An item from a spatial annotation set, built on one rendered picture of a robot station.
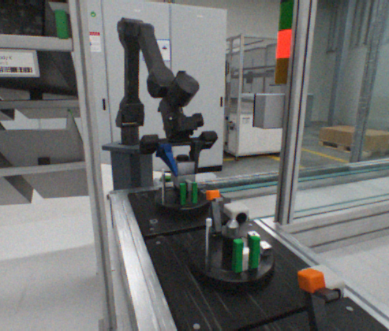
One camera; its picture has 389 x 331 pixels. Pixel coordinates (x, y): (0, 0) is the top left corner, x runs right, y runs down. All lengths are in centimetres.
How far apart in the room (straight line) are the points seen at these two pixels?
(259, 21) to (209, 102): 627
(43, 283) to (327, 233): 65
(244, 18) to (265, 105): 907
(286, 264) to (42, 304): 45
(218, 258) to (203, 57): 355
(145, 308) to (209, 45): 370
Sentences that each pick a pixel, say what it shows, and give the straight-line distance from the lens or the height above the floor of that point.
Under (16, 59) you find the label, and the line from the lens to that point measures 39.
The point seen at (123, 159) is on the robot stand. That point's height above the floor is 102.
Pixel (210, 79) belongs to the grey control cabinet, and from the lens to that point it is 392.
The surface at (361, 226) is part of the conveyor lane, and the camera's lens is 84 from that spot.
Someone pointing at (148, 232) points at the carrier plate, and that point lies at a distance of 57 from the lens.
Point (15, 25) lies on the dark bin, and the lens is 45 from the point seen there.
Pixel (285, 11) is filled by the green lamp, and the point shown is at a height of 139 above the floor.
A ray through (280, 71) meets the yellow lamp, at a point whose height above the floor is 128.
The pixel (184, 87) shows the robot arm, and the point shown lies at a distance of 63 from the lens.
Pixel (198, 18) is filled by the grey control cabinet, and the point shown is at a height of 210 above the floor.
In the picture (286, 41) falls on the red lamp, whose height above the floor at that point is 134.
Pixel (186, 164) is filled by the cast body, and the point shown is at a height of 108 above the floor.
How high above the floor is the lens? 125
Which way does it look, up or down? 16 degrees down
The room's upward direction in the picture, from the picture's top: straight up
